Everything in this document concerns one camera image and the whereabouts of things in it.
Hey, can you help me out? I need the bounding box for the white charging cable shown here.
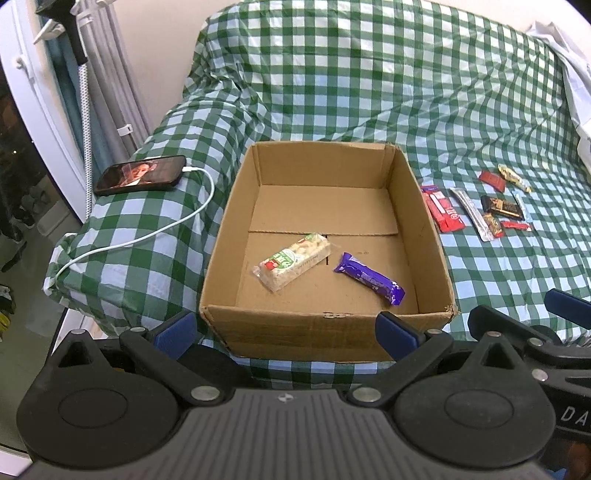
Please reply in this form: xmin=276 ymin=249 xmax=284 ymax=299
xmin=44 ymin=167 xmax=216 ymax=289

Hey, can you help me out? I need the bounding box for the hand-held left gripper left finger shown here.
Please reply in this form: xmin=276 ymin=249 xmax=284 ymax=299
xmin=51 ymin=311 xmax=227 ymax=408

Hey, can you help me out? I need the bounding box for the purple snack bar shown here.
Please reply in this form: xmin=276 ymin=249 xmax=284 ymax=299
xmin=333 ymin=251 xmax=406 ymax=306

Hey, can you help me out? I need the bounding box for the yellow snack bar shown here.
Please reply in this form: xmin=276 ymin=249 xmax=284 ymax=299
xmin=498 ymin=165 xmax=533 ymax=193

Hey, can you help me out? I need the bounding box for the black smartphone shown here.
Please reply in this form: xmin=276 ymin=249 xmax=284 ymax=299
xmin=93 ymin=155 xmax=188 ymax=196

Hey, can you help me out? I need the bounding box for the red snack packet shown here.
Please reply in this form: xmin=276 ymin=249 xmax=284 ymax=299
xmin=478 ymin=171 xmax=507 ymax=192

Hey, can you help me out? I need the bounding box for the dark chocolate packet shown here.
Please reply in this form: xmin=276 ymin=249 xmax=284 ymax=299
xmin=480 ymin=195 xmax=526 ymax=221

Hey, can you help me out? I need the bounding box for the brown cardboard box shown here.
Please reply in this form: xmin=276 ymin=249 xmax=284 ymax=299
xmin=198 ymin=141 xmax=461 ymax=363

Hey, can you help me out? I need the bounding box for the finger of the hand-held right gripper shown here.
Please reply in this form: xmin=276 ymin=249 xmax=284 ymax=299
xmin=467 ymin=305 xmax=566 ymax=365
xmin=544 ymin=288 xmax=591 ymax=330

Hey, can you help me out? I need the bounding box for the white window frame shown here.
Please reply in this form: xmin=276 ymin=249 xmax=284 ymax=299
xmin=0 ymin=0 xmax=95 ymax=222

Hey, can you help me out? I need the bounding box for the green checked blanket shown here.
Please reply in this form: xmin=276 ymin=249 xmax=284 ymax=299
xmin=41 ymin=0 xmax=591 ymax=389

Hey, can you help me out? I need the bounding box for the silver stick packet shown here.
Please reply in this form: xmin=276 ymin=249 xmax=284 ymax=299
xmin=450 ymin=187 xmax=495 ymax=243

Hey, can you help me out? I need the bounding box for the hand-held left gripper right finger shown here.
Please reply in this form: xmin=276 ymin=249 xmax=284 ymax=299
xmin=344 ymin=311 xmax=532 ymax=409

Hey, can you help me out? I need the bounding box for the red wafer packet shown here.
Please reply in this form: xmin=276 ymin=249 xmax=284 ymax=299
xmin=421 ymin=184 xmax=464 ymax=234

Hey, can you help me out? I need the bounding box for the white and green snack bar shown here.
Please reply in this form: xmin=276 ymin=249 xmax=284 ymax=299
xmin=252 ymin=232 xmax=332 ymax=292

